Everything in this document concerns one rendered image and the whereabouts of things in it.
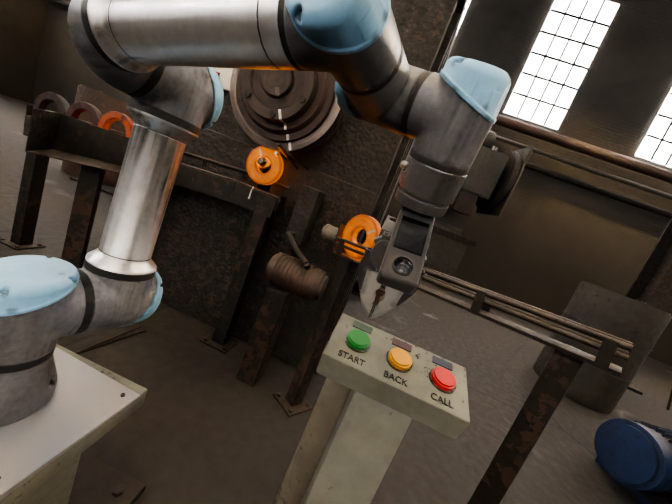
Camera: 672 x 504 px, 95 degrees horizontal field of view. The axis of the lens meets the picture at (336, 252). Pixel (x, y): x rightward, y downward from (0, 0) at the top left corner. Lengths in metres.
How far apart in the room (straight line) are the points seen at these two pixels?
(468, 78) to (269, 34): 0.20
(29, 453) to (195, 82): 0.62
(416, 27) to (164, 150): 1.16
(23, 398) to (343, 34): 0.67
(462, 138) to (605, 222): 8.09
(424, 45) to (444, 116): 1.14
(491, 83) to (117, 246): 0.62
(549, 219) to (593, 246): 1.03
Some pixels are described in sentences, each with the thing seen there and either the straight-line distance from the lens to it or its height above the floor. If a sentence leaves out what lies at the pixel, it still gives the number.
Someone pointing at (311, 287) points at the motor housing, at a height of 0.48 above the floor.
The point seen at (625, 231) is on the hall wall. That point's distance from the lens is 8.64.
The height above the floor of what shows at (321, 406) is 0.37.
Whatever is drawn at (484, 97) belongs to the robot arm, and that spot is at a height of 0.96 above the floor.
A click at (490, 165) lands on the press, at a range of 5.51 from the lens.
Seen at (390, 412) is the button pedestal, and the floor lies 0.53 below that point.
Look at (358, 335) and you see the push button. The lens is 0.54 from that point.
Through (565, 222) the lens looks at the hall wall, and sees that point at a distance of 8.10.
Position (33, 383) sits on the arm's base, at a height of 0.37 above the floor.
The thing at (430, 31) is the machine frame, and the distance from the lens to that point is 1.54.
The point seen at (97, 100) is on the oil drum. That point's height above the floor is 0.79.
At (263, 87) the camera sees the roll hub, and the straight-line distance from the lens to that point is 1.30.
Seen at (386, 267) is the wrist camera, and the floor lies 0.76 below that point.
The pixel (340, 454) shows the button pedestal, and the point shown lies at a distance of 0.62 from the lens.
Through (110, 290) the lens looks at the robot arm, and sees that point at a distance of 0.68.
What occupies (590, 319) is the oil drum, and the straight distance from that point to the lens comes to 3.13.
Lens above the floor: 0.82
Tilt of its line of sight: 10 degrees down
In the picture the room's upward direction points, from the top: 21 degrees clockwise
